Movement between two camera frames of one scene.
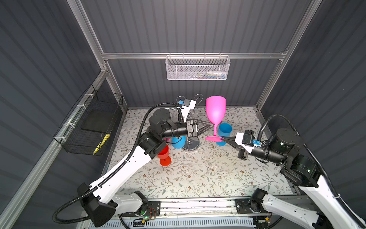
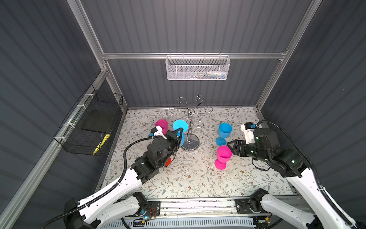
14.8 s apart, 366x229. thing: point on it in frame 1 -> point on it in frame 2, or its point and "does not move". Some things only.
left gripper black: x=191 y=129 -> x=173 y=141
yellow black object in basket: x=105 y=139 does not move
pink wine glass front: x=216 y=107 -> x=224 y=154
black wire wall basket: x=92 y=116 does not move
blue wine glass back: x=225 y=130 does not move
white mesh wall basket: x=197 y=67 does not move
